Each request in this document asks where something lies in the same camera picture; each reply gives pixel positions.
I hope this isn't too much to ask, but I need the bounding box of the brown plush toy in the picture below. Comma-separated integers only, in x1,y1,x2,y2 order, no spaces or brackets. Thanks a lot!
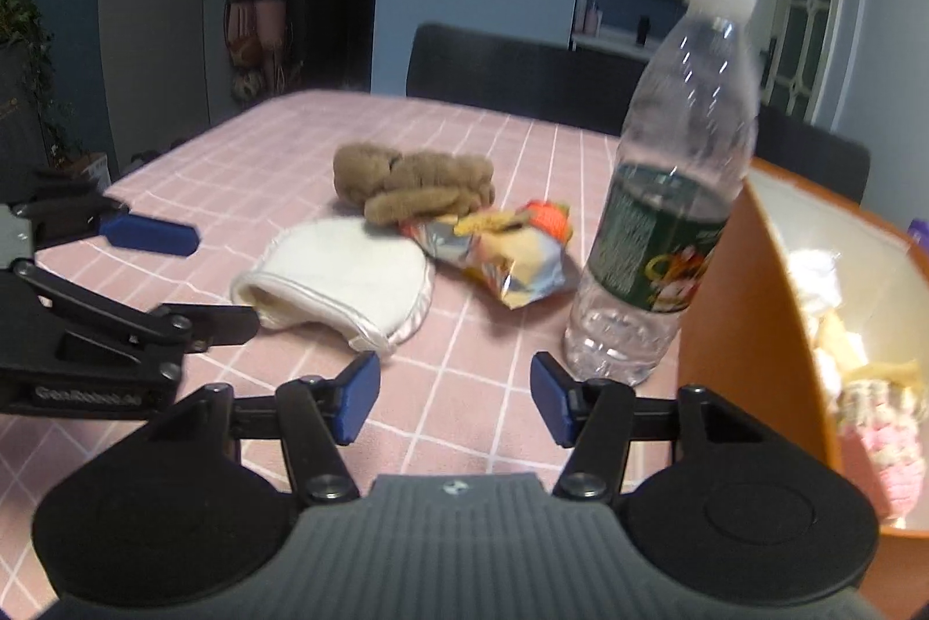
332,142,496,227

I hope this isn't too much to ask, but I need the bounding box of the green potted plant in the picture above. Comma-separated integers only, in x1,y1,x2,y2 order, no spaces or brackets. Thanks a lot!
2,0,80,169

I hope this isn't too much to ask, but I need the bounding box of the black chair right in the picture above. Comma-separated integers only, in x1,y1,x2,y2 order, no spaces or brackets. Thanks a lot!
754,104,871,203

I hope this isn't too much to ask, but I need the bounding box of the clear plastic water bottle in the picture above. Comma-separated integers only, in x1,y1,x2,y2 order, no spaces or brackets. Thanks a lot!
564,0,759,385

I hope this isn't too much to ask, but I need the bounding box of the orange cardboard box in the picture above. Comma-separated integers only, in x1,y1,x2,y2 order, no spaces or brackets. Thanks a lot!
675,156,929,620

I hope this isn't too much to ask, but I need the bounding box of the black chair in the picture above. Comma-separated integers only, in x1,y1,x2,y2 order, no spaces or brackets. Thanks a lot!
406,23,646,136
754,104,871,203

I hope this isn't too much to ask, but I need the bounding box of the white cream cloth mitt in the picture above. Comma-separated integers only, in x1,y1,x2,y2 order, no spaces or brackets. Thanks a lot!
230,216,434,358

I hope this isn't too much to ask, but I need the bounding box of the white crinkled plastic bag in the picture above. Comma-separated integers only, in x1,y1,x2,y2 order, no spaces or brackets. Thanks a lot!
787,249,842,338

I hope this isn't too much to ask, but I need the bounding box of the black chair left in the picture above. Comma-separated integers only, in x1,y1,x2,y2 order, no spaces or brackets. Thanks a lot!
406,23,646,136

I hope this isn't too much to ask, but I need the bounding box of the purple tissue pack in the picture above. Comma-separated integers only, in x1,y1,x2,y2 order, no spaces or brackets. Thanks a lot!
907,219,929,249

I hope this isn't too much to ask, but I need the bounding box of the pink checkered tablecloth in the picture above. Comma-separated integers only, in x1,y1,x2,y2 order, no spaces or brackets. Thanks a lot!
0,86,700,620

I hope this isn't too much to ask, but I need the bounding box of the pink white crochet pouch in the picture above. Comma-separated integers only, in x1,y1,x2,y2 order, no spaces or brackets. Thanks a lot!
838,380,927,527

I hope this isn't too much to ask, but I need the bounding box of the gold foil snack bag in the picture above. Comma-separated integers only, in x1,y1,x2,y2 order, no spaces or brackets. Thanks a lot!
400,200,579,310

